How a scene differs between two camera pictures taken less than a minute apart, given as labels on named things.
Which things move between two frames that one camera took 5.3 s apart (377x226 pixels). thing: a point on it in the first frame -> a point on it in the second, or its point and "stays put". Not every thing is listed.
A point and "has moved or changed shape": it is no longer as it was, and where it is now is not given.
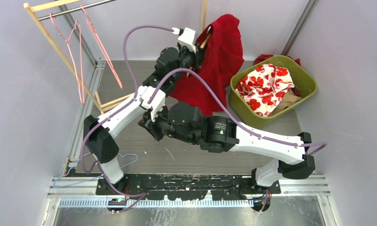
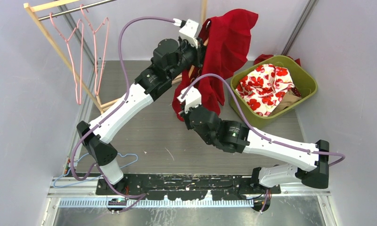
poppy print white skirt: [262, 90] stays put
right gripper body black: [161, 125] -> [185, 116]
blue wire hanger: [92, 178] stays put
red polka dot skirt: [296, 92] stays put
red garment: [220, 58] has moved or changed shape
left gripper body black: [191, 59] stays put
